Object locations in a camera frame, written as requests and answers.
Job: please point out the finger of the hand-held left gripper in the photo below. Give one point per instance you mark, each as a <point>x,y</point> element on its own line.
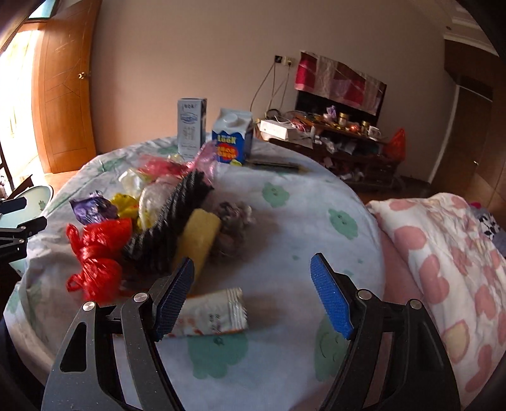
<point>23,231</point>
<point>14,205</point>

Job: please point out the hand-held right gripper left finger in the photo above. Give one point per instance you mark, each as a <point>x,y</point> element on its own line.
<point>174,300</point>

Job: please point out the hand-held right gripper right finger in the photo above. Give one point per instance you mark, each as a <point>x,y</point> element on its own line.
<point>332,296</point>

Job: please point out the light blue trash bin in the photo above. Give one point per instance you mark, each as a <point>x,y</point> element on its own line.
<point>39,195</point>

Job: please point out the white snack packet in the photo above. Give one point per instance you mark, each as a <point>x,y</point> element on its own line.
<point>217,312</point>

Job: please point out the plaid cloth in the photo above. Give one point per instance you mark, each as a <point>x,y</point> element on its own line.
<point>233,225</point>

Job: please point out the pink plastic bag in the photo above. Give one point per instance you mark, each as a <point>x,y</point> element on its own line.
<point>158,165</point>

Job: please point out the dark wooden chair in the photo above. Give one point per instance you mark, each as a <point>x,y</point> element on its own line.
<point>23,185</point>

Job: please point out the yellow sponge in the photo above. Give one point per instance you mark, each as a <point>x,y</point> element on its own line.
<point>197,237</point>

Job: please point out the black striped bag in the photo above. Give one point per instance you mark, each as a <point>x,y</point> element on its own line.
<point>166,229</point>

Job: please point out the purple foil wrapper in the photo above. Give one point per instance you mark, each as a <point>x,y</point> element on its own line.
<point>93,209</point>

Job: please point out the red plastic bag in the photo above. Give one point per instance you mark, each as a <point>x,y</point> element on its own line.
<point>99,253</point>

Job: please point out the white sheet with green prints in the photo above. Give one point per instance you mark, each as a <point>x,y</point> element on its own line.
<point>296,221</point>

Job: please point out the yellow plastic bag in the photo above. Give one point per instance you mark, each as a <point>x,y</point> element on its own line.
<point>124,203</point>

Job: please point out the clear plastic bag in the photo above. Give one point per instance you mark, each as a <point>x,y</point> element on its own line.
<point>154,197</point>

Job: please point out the pink floral pillow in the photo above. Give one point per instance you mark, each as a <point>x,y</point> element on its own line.
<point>435,245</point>

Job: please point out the wooden door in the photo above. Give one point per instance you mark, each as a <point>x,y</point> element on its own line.
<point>63,98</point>

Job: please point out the dark wooden television cabinet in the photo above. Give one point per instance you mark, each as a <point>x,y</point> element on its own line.
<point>355,158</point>

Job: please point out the brown pill blister pack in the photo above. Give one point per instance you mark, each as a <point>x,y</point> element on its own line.
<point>272,165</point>

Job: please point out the orange plastic bag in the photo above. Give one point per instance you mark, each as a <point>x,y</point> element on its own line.
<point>396,144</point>

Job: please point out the blue gable-top carton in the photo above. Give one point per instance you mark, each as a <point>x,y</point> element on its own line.
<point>231,142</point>

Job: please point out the white mug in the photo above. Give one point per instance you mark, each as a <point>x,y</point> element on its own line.
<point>374,132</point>

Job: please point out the black floral cloth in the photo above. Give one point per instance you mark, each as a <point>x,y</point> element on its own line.
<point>488,227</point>

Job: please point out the tall white milk carton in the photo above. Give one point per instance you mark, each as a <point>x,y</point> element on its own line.
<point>191,126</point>

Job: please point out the white flat box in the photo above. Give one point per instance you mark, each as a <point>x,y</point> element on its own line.
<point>276,128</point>

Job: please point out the gold lidded jar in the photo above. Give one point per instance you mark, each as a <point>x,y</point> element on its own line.
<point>344,118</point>

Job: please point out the black television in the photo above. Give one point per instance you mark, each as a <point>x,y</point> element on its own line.
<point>316,103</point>

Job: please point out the door transom window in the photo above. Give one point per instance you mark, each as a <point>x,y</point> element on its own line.
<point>41,8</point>

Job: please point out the dark wooden wardrobe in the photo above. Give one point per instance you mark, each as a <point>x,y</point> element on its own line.
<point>466,130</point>

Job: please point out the red patchwork cover cloth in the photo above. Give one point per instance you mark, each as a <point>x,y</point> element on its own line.
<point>336,77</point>

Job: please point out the wall power socket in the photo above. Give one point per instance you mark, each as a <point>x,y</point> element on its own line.
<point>285,60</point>

